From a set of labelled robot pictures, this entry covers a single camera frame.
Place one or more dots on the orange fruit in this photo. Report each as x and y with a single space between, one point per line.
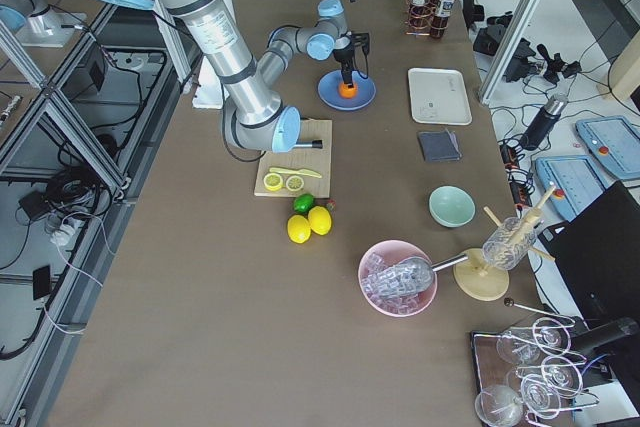
348 90

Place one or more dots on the blue plastic plate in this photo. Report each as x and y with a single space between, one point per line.
328 90

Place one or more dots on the dark drink bottle front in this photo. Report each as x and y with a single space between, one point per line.
418 14

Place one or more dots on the beige plastic tray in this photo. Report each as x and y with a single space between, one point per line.
438 96

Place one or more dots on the dark drink bottle middle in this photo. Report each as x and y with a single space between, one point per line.
441 18

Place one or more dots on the grey folded cloth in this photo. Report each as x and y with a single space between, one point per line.
439 146

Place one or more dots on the sliced lemon pieces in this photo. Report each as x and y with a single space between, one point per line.
293 180

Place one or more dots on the green lime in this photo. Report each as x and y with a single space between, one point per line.
303 203

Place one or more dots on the black equipment case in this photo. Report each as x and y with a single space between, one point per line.
488 39

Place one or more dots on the yellow lemon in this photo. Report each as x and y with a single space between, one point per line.
320 220
298 229

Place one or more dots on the green ceramic bowl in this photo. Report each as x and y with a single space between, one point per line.
451 206

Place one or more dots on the pink bowl with ice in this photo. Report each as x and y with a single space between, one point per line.
392 283

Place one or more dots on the black thermos bottle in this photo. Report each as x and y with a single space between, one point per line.
543 122

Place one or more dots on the black spare gripper parts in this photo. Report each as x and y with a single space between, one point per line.
556 67

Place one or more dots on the clear glass on stand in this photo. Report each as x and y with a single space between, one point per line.
509 243

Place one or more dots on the wooden cup tree stand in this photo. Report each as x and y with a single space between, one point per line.
477 278

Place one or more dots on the blue teach pendant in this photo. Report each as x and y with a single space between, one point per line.
614 142
577 179

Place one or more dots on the wine glass rack tray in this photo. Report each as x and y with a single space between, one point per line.
528 375

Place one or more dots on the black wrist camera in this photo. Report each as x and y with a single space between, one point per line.
361 40

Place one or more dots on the black handled knife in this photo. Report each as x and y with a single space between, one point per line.
313 144

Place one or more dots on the copper wire bottle holder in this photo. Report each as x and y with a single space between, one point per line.
428 18

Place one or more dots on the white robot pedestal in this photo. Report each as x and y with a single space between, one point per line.
208 94

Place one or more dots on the aluminium frame post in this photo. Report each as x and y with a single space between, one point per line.
521 17

